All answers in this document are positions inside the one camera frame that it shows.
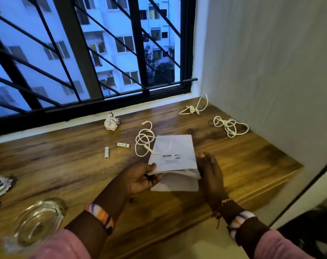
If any person's left hand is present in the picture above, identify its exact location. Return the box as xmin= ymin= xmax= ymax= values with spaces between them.
xmin=113 ymin=162 xmax=163 ymax=199

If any person's right hand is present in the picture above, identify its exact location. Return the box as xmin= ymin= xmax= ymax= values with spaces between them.
xmin=197 ymin=152 xmax=230 ymax=211

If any white paper bag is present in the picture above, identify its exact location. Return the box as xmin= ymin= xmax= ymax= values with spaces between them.
xmin=147 ymin=134 xmax=202 ymax=192

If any person's left forearm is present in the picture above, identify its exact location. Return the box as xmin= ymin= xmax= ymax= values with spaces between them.
xmin=64 ymin=186 xmax=131 ymax=259

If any person's right forearm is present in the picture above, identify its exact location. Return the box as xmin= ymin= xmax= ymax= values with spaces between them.
xmin=219 ymin=199 xmax=271 ymax=253

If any crumpled white paper ball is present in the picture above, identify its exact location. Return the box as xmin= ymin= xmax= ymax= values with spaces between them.
xmin=104 ymin=112 xmax=121 ymax=131

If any striped beaded right wristband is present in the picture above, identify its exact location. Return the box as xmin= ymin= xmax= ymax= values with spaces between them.
xmin=228 ymin=210 xmax=257 ymax=241

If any striped beaded wristband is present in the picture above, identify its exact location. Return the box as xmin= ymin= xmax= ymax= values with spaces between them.
xmin=85 ymin=203 xmax=115 ymax=235
xmin=228 ymin=210 xmax=257 ymax=241

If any striped beaded left wristband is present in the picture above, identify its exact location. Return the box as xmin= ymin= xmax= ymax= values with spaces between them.
xmin=85 ymin=203 xmax=115 ymax=235

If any dark tree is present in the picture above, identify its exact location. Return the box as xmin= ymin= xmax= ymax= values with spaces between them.
xmin=144 ymin=45 xmax=176 ymax=87

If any pink right sleeve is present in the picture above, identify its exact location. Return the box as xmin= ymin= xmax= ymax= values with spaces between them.
xmin=254 ymin=230 xmax=316 ymax=259

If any pink sleeve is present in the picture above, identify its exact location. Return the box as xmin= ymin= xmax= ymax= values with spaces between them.
xmin=254 ymin=230 xmax=316 ymax=259
xmin=31 ymin=229 xmax=92 ymax=259

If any pink left sleeve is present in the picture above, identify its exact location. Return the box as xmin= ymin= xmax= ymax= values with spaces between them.
xmin=31 ymin=229 xmax=92 ymax=259

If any dark patterned fabric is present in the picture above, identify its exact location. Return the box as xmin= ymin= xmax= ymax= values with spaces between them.
xmin=276 ymin=193 xmax=327 ymax=259

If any clear glass ashtray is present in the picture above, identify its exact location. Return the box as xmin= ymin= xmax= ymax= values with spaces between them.
xmin=3 ymin=197 xmax=68 ymax=254

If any black window grille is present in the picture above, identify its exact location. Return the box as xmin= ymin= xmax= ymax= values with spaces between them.
xmin=0 ymin=0 xmax=198 ymax=138

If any white apartment building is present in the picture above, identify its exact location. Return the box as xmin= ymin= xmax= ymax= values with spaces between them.
xmin=0 ymin=0 xmax=181 ymax=119

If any white cable with connector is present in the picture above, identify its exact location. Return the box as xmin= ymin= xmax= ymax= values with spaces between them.
xmin=135 ymin=121 xmax=172 ymax=157

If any brown cord bracelet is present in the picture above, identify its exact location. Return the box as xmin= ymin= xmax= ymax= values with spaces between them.
xmin=211 ymin=198 xmax=234 ymax=229

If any coiled white cable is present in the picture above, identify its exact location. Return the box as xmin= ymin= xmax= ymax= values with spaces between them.
xmin=213 ymin=115 xmax=250 ymax=138

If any knotted white cable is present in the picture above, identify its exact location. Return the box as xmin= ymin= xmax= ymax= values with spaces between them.
xmin=179 ymin=93 xmax=209 ymax=116

